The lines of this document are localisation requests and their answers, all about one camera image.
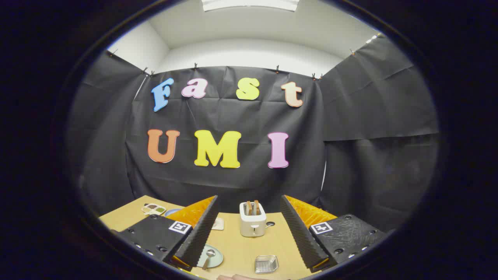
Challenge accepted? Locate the spoon with wooden handle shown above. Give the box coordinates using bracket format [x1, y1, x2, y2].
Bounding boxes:
[202, 249, 216, 271]

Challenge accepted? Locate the white toaster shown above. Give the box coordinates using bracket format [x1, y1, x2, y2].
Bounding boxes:
[239, 201, 267, 238]

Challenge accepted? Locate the metal wire basket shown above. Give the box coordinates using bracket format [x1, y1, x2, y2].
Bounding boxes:
[255, 255, 279, 274]

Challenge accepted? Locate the ceiling light panel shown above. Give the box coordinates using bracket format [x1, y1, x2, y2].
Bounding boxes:
[201, 0, 300, 12]

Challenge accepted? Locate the white sauce dish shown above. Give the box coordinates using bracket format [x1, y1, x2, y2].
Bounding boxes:
[141, 203, 167, 216]

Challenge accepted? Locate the light green plate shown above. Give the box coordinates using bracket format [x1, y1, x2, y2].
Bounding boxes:
[196, 244, 224, 269]

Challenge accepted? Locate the black backdrop cloth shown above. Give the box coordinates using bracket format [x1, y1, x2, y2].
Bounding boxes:
[66, 35, 440, 234]

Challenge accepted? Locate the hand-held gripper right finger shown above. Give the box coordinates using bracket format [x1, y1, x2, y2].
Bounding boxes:
[280, 194, 389, 273]

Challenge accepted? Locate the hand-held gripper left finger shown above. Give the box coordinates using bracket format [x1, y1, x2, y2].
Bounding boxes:
[111, 195, 218, 272]

